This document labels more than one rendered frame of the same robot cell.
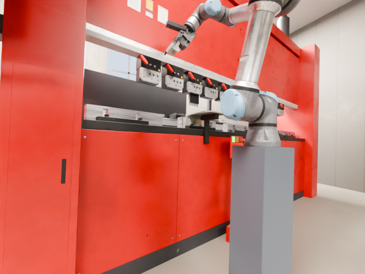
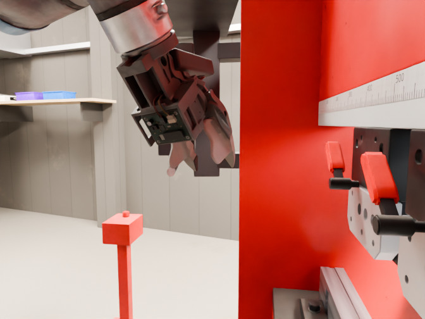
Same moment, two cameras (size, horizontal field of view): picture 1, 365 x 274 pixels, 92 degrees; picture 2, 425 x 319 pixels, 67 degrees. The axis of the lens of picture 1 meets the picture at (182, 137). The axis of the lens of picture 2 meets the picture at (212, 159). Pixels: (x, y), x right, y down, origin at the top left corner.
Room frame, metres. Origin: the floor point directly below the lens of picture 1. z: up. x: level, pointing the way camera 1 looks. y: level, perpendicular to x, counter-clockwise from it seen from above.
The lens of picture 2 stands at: (1.35, -0.23, 1.35)
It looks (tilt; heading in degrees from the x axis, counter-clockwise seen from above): 6 degrees down; 137
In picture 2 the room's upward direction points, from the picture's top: straight up
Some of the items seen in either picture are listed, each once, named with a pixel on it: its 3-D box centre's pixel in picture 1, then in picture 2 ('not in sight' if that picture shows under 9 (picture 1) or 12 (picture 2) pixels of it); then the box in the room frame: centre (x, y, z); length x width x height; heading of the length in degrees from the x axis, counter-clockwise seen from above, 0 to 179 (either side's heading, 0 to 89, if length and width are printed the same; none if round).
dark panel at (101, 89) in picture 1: (140, 105); not in sight; (1.73, 0.42, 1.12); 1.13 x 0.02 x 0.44; 128
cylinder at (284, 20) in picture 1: (282, 34); not in sight; (2.80, -1.55, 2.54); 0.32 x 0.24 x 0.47; 128
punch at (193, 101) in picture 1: (193, 100); not in sight; (1.47, -0.08, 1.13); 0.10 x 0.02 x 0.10; 128
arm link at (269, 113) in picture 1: (261, 109); not in sight; (0.78, -0.35, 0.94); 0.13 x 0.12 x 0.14; 118
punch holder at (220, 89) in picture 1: (222, 93); not in sight; (1.70, -0.38, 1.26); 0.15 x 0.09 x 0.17; 128
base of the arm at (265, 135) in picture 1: (262, 135); not in sight; (0.78, -0.35, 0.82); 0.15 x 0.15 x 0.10
